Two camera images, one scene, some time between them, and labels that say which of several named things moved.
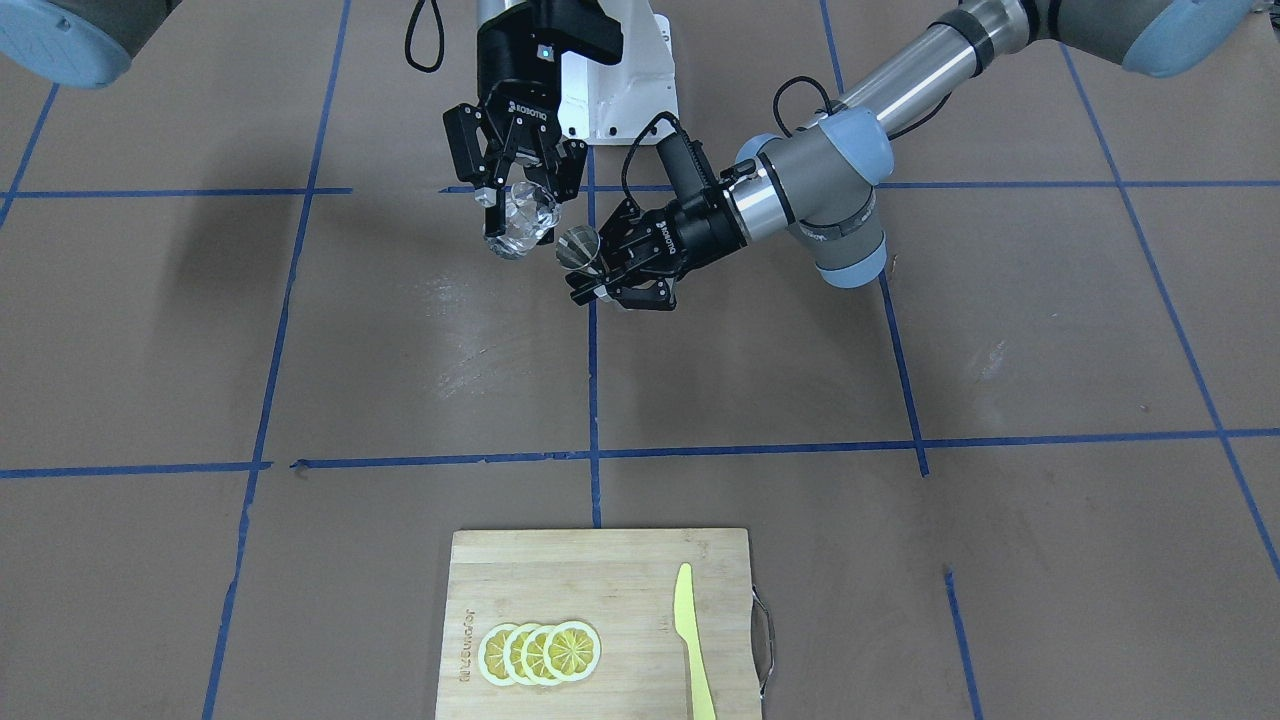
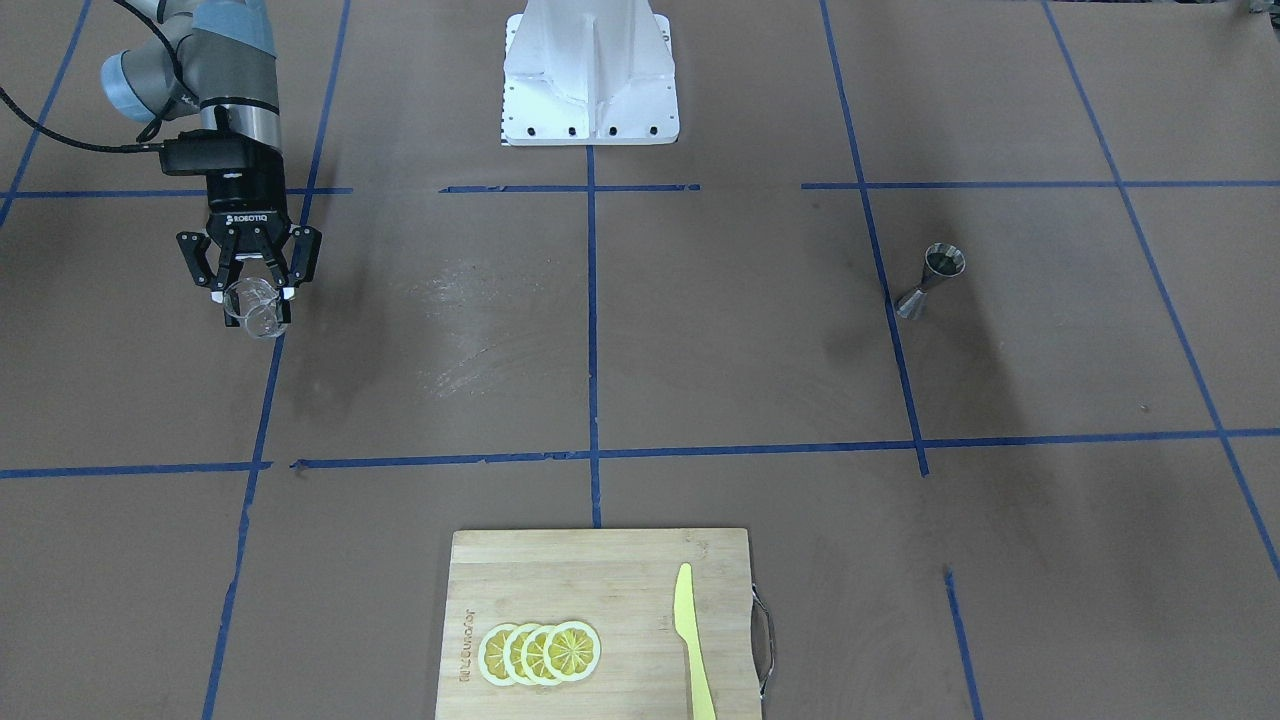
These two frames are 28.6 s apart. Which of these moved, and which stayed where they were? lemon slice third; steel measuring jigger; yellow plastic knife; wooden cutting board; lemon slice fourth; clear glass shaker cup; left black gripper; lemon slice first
Moved: steel measuring jigger; left black gripper; clear glass shaker cup
Stayed: lemon slice first; wooden cutting board; lemon slice third; yellow plastic knife; lemon slice fourth
